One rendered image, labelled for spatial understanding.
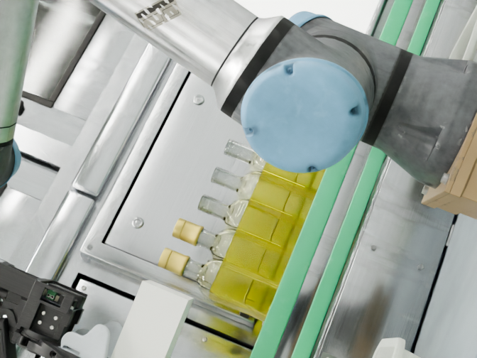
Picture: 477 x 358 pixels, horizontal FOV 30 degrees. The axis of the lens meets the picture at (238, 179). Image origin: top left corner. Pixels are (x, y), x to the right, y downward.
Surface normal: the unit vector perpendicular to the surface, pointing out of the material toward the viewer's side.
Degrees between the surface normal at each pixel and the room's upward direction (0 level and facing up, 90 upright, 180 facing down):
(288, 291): 90
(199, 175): 90
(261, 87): 97
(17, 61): 153
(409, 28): 90
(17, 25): 142
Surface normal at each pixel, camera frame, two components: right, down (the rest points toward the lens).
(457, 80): -0.14, -0.63
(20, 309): -0.06, -0.10
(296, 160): -0.13, 0.40
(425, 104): -0.36, -0.14
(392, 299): 0.07, -0.41
